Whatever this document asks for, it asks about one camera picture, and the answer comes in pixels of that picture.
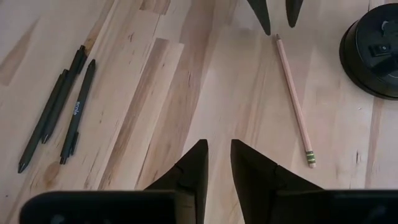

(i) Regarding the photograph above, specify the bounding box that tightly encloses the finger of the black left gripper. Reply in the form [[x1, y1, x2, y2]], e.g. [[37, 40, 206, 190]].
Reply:
[[285, 0, 304, 28], [247, 0, 271, 36]]

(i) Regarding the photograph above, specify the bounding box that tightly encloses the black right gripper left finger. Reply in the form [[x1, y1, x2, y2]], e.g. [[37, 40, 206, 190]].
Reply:
[[144, 139, 210, 224]]

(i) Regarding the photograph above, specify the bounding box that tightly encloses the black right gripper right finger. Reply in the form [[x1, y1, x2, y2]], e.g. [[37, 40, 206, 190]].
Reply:
[[230, 139, 324, 224]]

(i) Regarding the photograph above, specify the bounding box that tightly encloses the natural wood pencil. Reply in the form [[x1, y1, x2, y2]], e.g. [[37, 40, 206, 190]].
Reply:
[[275, 34, 317, 169]]

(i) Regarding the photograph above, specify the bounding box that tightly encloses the black ballpoint pen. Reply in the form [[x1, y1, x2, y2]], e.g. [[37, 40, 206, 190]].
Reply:
[[59, 58, 97, 166], [41, 45, 88, 145], [17, 68, 70, 174]]

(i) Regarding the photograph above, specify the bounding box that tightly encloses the black desk lamp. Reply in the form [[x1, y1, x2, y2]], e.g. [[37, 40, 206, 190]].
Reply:
[[338, 2, 398, 101]]

